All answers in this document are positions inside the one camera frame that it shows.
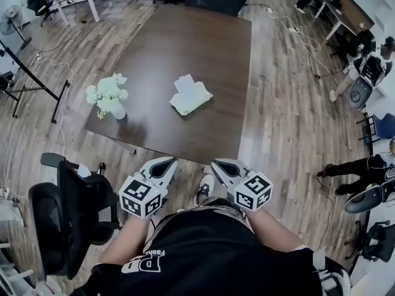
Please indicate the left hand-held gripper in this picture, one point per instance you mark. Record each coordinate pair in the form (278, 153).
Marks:
(140, 196)

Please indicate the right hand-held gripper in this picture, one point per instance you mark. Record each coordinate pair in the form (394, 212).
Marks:
(254, 191)

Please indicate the white cloth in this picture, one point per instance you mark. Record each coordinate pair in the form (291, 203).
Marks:
(191, 99)

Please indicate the person's right forearm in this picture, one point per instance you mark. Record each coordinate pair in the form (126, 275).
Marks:
(274, 230)

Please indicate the person's left forearm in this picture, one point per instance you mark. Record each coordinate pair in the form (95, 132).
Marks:
(129, 239)

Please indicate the person's right white sneaker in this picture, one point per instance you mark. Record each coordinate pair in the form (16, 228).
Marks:
(205, 187)

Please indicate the person's white sneaker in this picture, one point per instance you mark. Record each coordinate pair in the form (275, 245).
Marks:
(205, 187)
(180, 210)

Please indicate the person's patterned shorts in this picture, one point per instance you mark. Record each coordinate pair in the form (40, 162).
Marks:
(225, 211)

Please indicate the person's left white sneaker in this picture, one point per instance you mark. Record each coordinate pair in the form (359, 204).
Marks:
(180, 210)

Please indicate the white vase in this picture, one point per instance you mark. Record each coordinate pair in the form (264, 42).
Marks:
(118, 111)

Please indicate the person's black printed t-shirt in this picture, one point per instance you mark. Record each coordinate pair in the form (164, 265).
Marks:
(200, 257)

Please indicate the white flower bouquet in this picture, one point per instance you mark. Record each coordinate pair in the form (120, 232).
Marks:
(106, 91)

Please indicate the black mesh office chair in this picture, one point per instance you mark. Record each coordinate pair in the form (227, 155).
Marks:
(61, 214)

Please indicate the whiteboard on black stand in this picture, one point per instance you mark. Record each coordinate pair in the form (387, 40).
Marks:
(61, 100)

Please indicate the dark brown table white legs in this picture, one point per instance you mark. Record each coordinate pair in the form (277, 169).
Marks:
(191, 48)

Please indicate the white floor power strip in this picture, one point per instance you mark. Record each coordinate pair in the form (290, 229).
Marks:
(38, 58)
(294, 30)

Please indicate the blue chair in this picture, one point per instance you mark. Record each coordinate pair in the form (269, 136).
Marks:
(385, 126)

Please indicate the white plastic bag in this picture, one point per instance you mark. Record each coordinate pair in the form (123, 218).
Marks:
(46, 288)

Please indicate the black armrest office chair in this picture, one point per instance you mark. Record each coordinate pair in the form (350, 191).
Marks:
(381, 239)

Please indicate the white leg table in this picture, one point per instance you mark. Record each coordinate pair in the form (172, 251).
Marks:
(95, 9)

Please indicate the wooden desk white legs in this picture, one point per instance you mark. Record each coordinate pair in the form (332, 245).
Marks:
(348, 11)

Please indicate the small black office chair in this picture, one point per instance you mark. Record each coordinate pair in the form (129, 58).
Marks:
(38, 8)

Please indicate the black standing fan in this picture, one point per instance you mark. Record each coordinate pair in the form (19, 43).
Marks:
(10, 18)

